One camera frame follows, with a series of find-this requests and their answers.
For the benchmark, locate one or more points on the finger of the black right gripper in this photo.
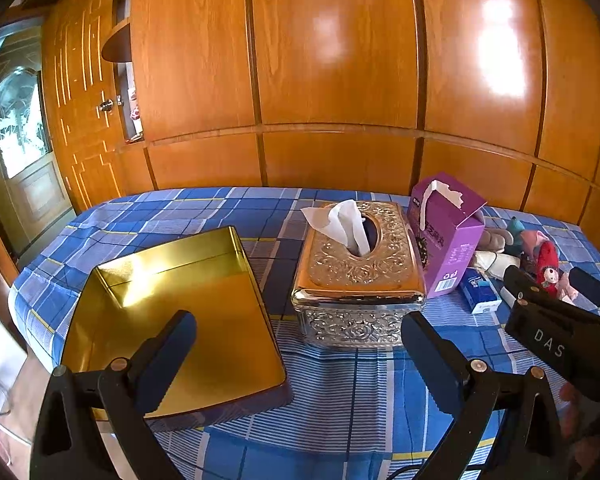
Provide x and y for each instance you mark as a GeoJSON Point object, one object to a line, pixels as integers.
{"type": "Point", "coordinates": [519, 286]}
{"type": "Point", "coordinates": [585, 284]}

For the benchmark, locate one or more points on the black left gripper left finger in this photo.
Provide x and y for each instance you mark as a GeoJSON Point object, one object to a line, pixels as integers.
{"type": "Point", "coordinates": [67, 443]}

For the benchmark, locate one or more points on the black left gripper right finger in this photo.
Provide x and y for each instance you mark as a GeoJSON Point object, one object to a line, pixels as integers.
{"type": "Point", "coordinates": [528, 444]}

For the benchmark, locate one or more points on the blue tissue pack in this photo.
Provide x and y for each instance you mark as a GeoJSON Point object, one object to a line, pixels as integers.
{"type": "Point", "coordinates": [479, 292]}

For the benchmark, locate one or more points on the person right hand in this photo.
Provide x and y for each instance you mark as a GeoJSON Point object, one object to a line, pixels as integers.
{"type": "Point", "coordinates": [580, 419]}

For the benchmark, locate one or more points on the red hooded small doll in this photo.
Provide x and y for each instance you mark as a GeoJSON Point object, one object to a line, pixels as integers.
{"type": "Point", "coordinates": [551, 279]}

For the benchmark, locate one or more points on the cream folded cloth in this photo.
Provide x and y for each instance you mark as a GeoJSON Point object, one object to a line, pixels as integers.
{"type": "Point", "coordinates": [493, 263]}

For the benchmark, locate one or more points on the blue pink plush toy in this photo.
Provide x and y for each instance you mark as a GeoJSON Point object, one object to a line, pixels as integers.
{"type": "Point", "coordinates": [526, 243]}

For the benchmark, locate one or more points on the grey plush toy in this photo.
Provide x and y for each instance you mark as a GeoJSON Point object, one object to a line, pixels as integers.
{"type": "Point", "coordinates": [495, 240]}

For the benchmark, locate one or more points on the gold metal tray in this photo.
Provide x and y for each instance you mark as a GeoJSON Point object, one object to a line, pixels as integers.
{"type": "Point", "coordinates": [234, 369]}

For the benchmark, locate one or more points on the purple cardboard snack box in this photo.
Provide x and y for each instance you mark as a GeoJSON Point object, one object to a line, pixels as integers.
{"type": "Point", "coordinates": [446, 218]}

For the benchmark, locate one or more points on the blue plaid tablecloth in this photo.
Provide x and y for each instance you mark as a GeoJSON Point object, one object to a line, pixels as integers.
{"type": "Point", "coordinates": [356, 413]}

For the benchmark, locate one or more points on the ornate silver tissue box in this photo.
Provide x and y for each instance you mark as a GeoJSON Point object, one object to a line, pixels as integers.
{"type": "Point", "coordinates": [344, 300]}

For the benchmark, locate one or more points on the white tissue sheet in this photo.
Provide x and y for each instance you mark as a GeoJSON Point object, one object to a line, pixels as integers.
{"type": "Point", "coordinates": [342, 222]}

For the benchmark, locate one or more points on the glass panel entrance door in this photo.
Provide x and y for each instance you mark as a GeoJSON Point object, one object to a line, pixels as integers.
{"type": "Point", "coordinates": [34, 204]}

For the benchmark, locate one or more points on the wooden door with handle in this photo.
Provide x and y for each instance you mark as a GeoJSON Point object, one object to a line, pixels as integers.
{"type": "Point", "coordinates": [80, 97]}

